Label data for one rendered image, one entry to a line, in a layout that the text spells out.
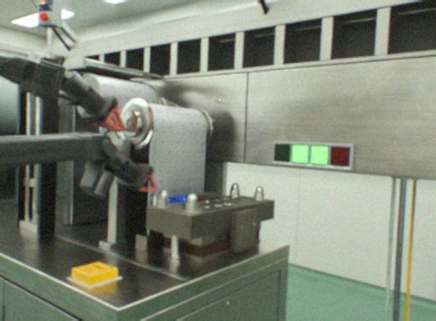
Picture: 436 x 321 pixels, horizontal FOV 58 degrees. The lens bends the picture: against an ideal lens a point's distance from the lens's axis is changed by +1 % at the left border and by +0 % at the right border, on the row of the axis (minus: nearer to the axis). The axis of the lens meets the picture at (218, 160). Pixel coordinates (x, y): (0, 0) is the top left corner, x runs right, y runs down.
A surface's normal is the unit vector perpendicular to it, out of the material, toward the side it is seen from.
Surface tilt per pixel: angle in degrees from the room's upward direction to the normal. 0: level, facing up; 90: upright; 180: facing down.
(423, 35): 90
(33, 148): 92
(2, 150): 92
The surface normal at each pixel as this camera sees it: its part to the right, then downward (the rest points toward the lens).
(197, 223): 0.79, 0.07
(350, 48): -0.62, 0.01
